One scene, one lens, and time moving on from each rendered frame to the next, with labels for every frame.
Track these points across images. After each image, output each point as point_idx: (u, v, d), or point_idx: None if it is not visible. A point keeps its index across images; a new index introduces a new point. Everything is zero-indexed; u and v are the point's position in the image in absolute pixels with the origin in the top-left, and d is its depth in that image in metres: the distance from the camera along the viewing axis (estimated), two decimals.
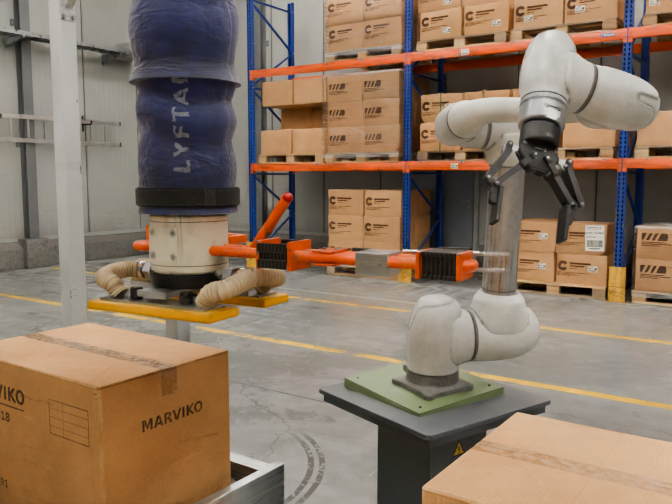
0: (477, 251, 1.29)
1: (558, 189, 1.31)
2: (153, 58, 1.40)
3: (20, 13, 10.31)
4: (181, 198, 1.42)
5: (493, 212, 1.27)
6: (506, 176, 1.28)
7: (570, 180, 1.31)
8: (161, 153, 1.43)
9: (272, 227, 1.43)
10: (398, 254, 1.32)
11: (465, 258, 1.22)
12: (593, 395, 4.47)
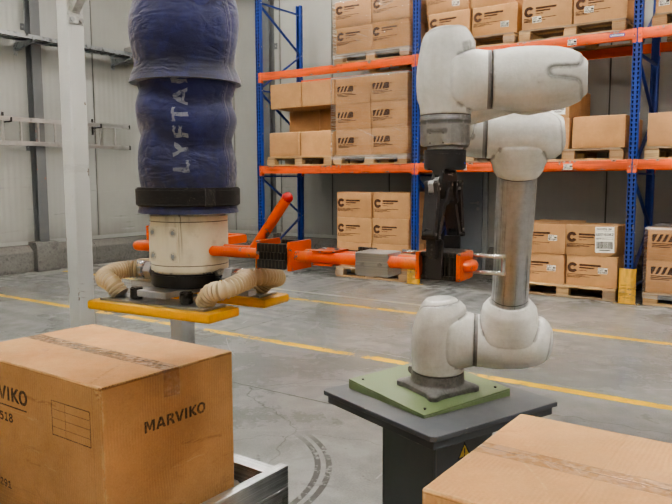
0: (473, 253, 1.26)
1: None
2: (152, 58, 1.41)
3: (30, 17, 10.38)
4: (181, 198, 1.42)
5: None
6: (446, 222, 1.30)
7: (427, 206, 1.21)
8: (160, 153, 1.43)
9: (272, 227, 1.43)
10: (398, 254, 1.32)
11: (465, 258, 1.22)
12: (603, 397, 4.43)
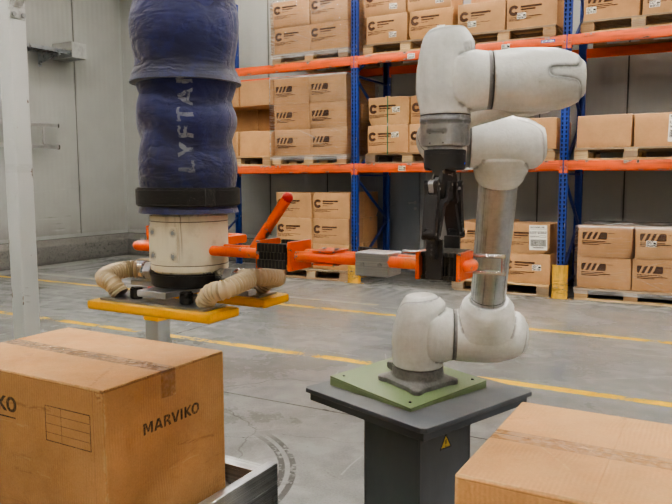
0: (473, 253, 1.26)
1: None
2: (157, 57, 1.40)
3: None
4: (181, 198, 1.42)
5: None
6: (446, 222, 1.30)
7: (427, 206, 1.21)
8: (165, 153, 1.42)
9: (272, 227, 1.43)
10: (398, 254, 1.32)
11: (465, 258, 1.22)
12: (547, 388, 4.62)
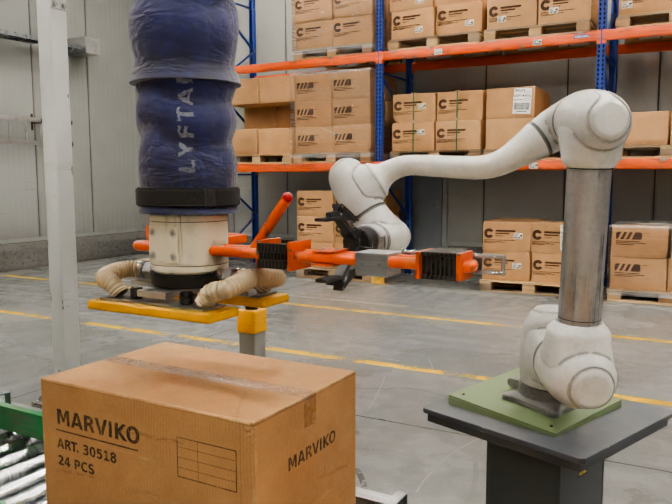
0: (473, 253, 1.27)
1: (343, 267, 1.62)
2: (157, 58, 1.40)
3: None
4: (181, 198, 1.42)
5: (324, 217, 1.54)
6: (344, 220, 1.60)
7: (350, 274, 1.64)
8: (165, 153, 1.42)
9: (272, 227, 1.43)
10: (398, 254, 1.32)
11: (465, 258, 1.22)
12: None
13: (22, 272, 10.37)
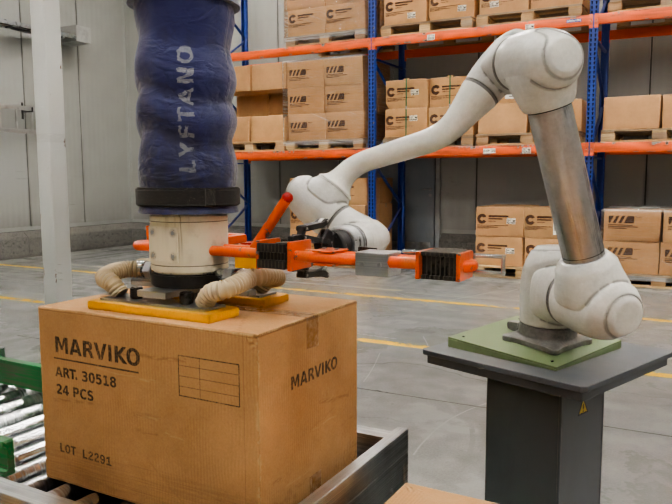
0: (473, 253, 1.27)
1: None
2: None
3: None
4: (181, 198, 1.42)
5: (286, 242, 1.41)
6: (311, 239, 1.47)
7: (318, 270, 1.50)
8: (166, 153, 1.42)
9: (272, 227, 1.43)
10: (398, 254, 1.32)
11: (465, 258, 1.22)
12: None
13: None
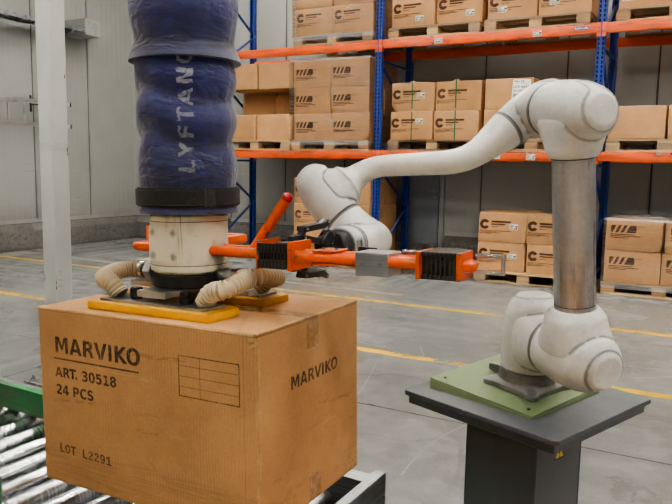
0: (473, 253, 1.27)
1: None
2: (156, 35, 1.40)
3: None
4: (181, 198, 1.42)
5: (286, 242, 1.41)
6: (311, 239, 1.47)
7: (318, 271, 1.50)
8: (165, 153, 1.42)
9: (272, 227, 1.43)
10: (398, 254, 1.32)
11: (465, 258, 1.22)
12: None
13: None
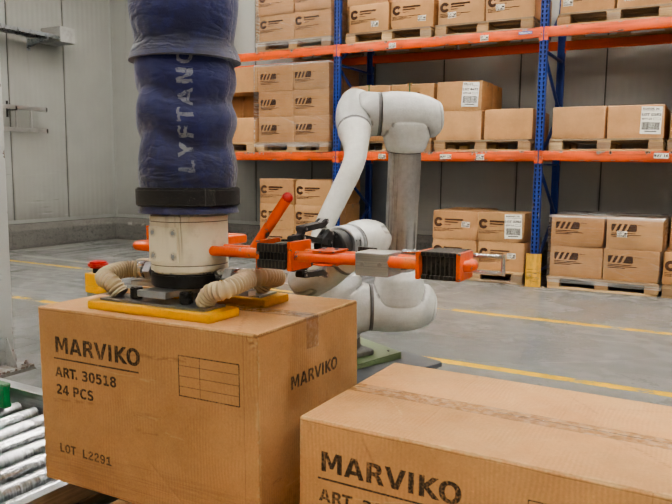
0: (473, 253, 1.27)
1: None
2: (156, 34, 1.40)
3: None
4: (181, 198, 1.42)
5: (285, 242, 1.41)
6: (310, 239, 1.47)
7: (317, 270, 1.51)
8: (165, 153, 1.42)
9: (272, 227, 1.43)
10: (398, 254, 1.32)
11: (465, 258, 1.22)
12: (502, 370, 4.79)
13: None
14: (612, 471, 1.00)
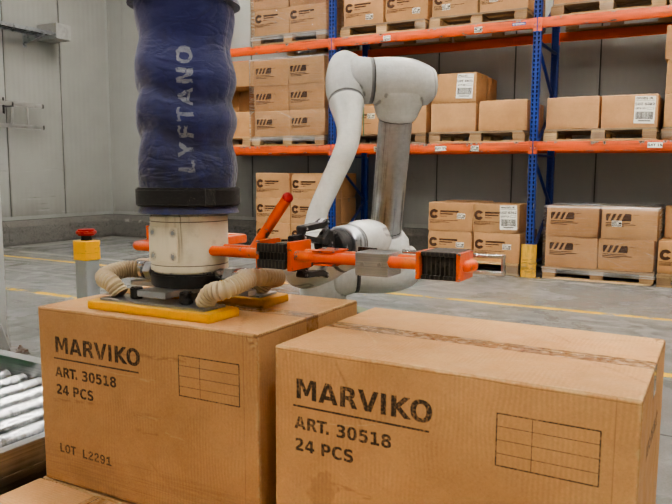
0: (473, 253, 1.27)
1: None
2: None
3: None
4: (181, 198, 1.42)
5: (285, 242, 1.41)
6: (311, 239, 1.47)
7: (318, 270, 1.51)
8: (165, 153, 1.42)
9: (272, 227, 1.43)
10: (398, 254, 1.32)
11: (465, 258, 1.22)
12: None
13: None
14: (579, 382, 1.01)
